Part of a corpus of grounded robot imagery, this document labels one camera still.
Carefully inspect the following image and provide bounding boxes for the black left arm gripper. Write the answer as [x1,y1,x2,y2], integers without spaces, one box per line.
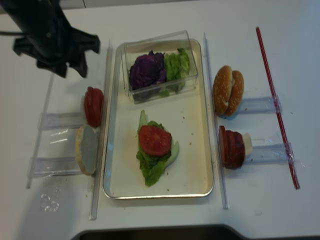
[12,4,100,78]

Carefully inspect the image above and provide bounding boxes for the tomato slice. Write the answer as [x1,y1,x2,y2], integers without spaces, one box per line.
[138,125,172,157]

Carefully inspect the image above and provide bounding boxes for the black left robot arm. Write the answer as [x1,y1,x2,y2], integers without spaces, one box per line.
[0,0,100,78]

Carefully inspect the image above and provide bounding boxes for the tomato slices stack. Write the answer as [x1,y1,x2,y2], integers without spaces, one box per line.
[83,86,104,128]

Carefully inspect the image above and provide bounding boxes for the white bread slice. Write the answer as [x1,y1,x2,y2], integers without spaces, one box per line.
[75,124,98,176]

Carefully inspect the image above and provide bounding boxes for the purple lettuce in container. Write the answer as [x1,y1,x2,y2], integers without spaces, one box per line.
[129,50,162,90]

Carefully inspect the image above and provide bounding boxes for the clear lettuce container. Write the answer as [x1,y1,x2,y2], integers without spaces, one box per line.
[121,30,199,104]

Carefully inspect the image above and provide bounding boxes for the green lettuce in container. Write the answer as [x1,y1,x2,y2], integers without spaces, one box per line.
[158,48,191,97]

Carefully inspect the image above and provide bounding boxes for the sliced meat patties stack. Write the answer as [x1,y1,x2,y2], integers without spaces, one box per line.
[218,125,245,170]

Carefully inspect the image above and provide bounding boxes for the white pusher block meat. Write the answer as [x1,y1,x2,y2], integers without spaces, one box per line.
[242,133,253,160]

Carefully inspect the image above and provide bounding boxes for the metal tray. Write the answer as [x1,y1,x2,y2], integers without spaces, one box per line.
[102,39,214,200]

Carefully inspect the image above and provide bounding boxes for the sesame bun half outer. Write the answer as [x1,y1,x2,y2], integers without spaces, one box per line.
[212,65,233,115]

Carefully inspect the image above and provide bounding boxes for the sesame bun half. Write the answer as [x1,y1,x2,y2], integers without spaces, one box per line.
[212,65,233,115]
[224,70,244,116]

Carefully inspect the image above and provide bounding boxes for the sesame bun half inner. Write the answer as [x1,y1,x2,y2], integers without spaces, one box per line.
[224,70,244,116]

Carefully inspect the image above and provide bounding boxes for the red plastic strip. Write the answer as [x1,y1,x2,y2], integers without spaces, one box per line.
[255,26,300,190]

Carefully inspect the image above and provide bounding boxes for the far left clear rail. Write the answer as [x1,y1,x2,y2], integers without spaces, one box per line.
[26,73,55,189]

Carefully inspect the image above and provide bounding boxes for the long clear rail left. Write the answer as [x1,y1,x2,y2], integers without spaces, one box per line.
[89,40,113,221]

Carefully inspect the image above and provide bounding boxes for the long clear rail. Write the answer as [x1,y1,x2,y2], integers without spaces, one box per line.
[89,40,113,221]
[203,32,230,210]

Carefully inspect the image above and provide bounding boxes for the long clear rail right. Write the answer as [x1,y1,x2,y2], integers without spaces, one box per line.
[203,32,230,210]

